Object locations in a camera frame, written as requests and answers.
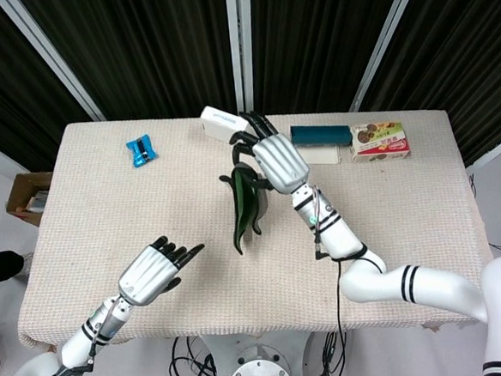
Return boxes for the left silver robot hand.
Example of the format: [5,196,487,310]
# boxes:
[114,232,209,309]

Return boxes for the cookie box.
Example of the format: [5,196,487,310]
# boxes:
[348,119,413,164]

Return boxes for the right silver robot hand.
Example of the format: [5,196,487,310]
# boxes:
[227,106,313,198]

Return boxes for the white metal frame post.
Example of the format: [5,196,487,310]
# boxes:
[341,0,434,113]
[0,0,107,129]
[225,0,260,116]

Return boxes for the brown cardboard box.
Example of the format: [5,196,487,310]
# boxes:
[3,171,58,231]

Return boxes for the black floor cables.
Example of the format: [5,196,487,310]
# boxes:
[167,333,225,376]

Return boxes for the teal and white open box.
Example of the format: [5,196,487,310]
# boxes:
[288,121,356,169]

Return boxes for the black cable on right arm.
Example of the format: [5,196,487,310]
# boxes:
[309,179,379,376]

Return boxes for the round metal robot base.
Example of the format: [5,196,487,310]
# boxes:
[198,326,320,376]

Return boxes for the beige woven tablecloth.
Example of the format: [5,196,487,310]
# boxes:
[3,94,501,359]

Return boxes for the blue snack packet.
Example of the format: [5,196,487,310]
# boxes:
[124,133,160,169]

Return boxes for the dark grey cloth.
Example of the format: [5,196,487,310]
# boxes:
[217,144,277,257]

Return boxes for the black shoe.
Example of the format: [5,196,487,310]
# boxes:
[0,243,36,285]

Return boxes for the white rectangular box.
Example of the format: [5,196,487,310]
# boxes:
[198,103,251,146]

